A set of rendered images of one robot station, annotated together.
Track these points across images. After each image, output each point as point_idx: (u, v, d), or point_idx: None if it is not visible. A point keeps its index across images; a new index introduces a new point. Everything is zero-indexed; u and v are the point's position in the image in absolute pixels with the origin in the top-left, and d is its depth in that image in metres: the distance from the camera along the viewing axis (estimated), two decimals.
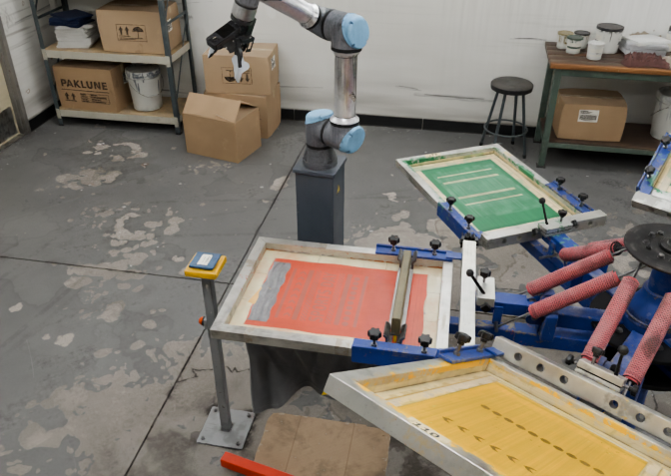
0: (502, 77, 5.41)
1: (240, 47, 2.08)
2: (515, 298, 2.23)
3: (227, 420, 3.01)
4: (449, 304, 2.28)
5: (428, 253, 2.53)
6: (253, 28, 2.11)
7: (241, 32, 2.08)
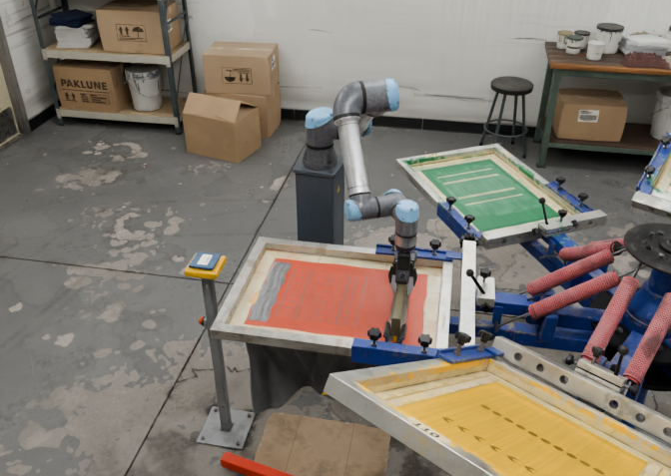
0: (502, 77, 5.41)
1: (415, 270, 2.25)
2: (515, 298, 2.23)
3: (227, 420, 3.01)
4: (449, 304, 2.28)
5: (428, 253, 2.53)
6: None
7: None
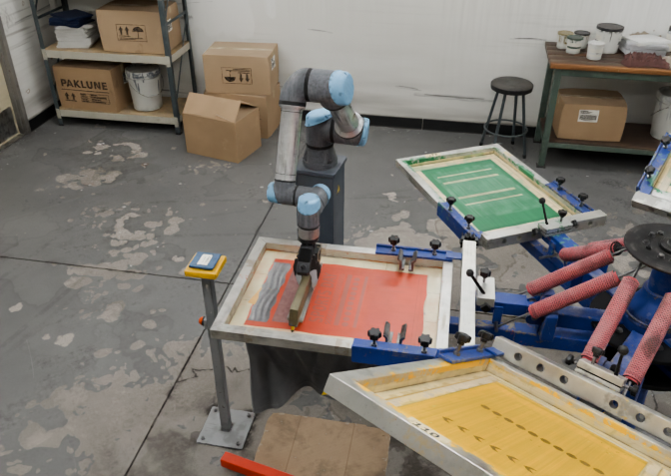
0: (502, 77, 5.41)
1: (319, 262, 2.30)
2: (515, 298, 2.23)
3: (227, 420, 3.01)
4: (449, 304, 2.28)
5: (428, 253, 2.53)
6: None
7: None
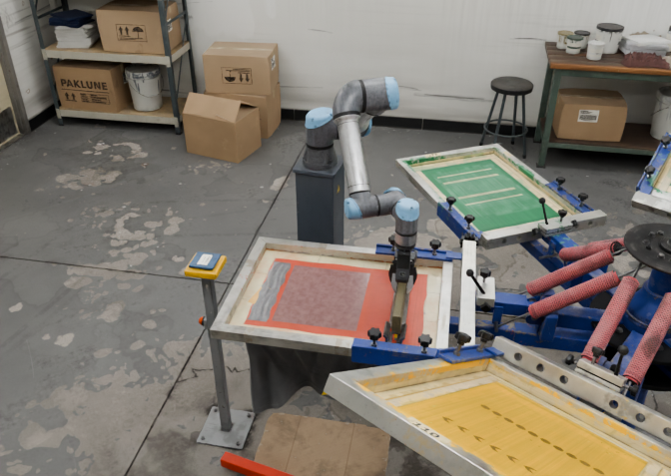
0: (502, 77, 5.41)
1: (415, 268, 2.25)
2: (515, 298, 2.23)
3: (227, 420, 3.01)
4: (449, 304, 2.28)
5: (428, 253, 2.53)
6: None
7: None
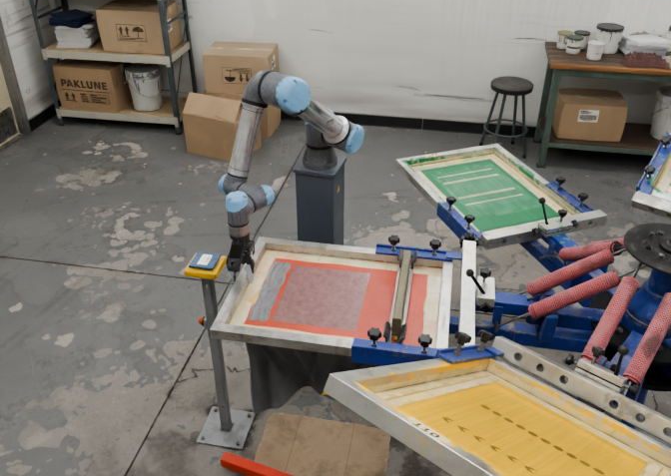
0: (502, 77, 5.41)
1: (252, 257, 2.36)
2: (515, 298, 2.23)
3: (227, 420, 3.01)
4: (449, 304, 2.28)
5: (428, 253, 2.53)
6: None
7: (245, 243, 2.35)
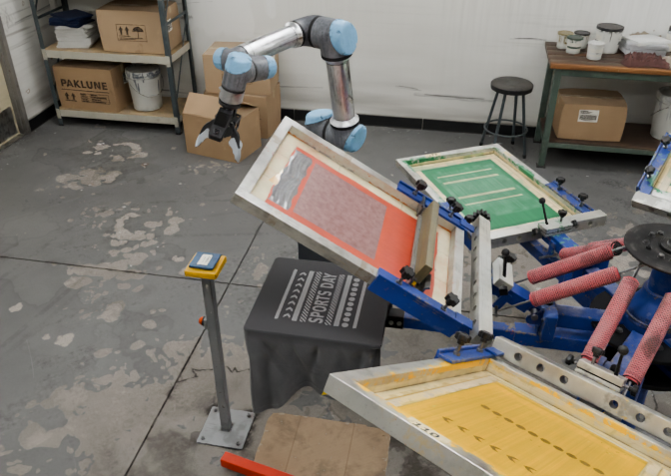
0: (502, 77, 5.41)
1: (236, 130, 2.10)
2: (524, 292, 2.21)
3: (227, 420, 3.01)
4: (461, 271, 2.20)
5: (444, 213, 2.42)
6: None
7: None
